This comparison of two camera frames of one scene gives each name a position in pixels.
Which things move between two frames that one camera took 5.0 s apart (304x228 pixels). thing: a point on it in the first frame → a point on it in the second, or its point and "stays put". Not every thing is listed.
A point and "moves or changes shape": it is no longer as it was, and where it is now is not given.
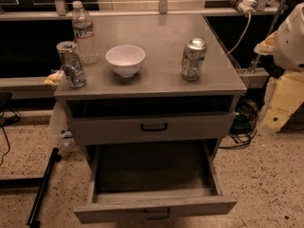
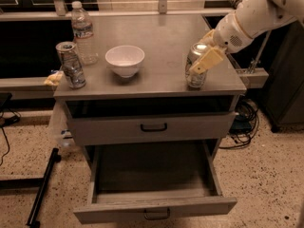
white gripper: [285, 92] → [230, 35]
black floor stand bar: [33, 221] stays put
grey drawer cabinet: [152, 118] stays put
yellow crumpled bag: [54, 78] stays put
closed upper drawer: [144, 129] stays put
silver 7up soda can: [193, 58] moves or changes shape
